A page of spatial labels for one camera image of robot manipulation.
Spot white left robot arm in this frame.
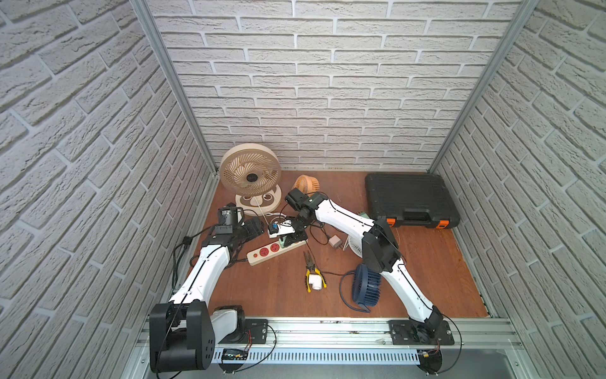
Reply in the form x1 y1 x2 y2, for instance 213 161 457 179
148 204 264 375

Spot black power strip cord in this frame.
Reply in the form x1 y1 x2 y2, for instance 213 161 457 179
171 224 219 290

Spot thin black fan cable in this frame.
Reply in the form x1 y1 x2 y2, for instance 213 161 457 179
302 215 356 278

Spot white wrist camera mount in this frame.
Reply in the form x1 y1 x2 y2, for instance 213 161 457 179
268 220 295 238

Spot navy fan black cable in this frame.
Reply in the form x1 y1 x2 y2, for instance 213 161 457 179
338 271 372 314

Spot small white desk fan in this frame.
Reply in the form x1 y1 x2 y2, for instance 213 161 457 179
347 235 362 257

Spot pink plug adapter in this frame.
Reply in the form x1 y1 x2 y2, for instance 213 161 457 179
328 235 343 249

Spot yellow handled pliers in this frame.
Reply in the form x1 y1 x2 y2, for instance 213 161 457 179
304 251 327 293

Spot large beige desk fan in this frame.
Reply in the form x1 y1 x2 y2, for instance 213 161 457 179
219 143 282 216

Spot beige power strip red sockets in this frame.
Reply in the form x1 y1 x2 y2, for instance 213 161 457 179
246 239 307 266

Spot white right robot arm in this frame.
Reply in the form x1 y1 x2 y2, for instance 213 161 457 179
285 189 443 337

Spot small orange desk fan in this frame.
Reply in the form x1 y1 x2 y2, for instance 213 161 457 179
293 175 320 194

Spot black plastic tool case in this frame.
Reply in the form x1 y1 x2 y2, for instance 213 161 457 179
365 173 461 229

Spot white plug adapter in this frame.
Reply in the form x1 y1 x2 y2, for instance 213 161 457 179
307 274 324 292

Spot navy blue desk fan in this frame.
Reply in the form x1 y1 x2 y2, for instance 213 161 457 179
352 264 382 313

